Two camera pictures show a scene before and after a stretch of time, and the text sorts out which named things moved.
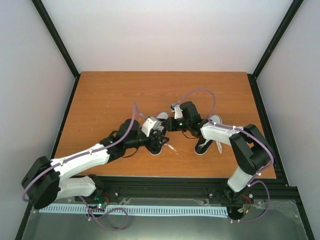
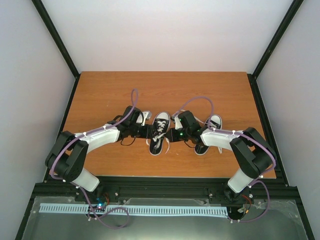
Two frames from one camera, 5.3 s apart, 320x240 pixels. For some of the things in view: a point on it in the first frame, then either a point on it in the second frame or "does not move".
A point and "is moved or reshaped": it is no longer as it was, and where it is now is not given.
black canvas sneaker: [202, 145] does not move
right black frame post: [252, 77] does not move
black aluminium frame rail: [218, 189] does not move
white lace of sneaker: [170, 147] is moved or reshaped
